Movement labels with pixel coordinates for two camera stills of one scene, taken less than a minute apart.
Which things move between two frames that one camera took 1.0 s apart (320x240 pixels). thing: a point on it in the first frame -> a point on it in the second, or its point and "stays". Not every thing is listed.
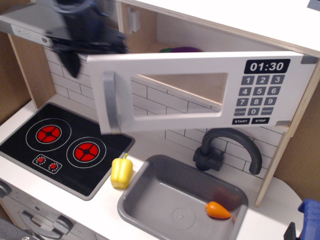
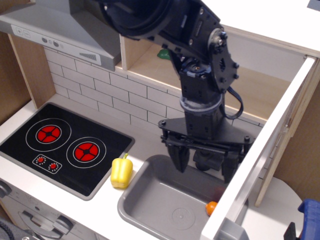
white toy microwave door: [262, 89] -> [230, 220]
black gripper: [90, 35] -> [208, 130]
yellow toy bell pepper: [121, 172] stays
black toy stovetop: [64, 148] stays
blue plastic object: [311, 208] stays
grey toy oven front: [30, 218] stays
